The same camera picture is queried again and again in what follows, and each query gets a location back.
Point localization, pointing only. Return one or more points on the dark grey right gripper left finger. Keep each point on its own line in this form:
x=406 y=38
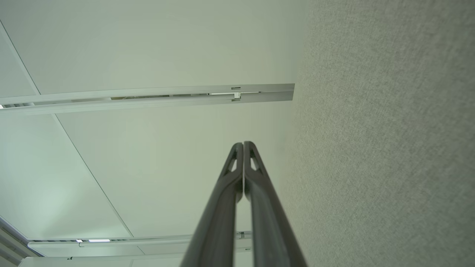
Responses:
x=219 y=222

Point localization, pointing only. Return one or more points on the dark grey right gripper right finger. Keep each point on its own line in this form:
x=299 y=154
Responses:
x=271 y=222

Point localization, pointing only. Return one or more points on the grey double partition post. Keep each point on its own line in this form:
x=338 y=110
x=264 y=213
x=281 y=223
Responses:
x=148 y=104

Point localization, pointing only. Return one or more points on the grey top frame rail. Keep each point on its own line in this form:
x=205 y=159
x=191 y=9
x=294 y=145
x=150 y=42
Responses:
x=15 y=241

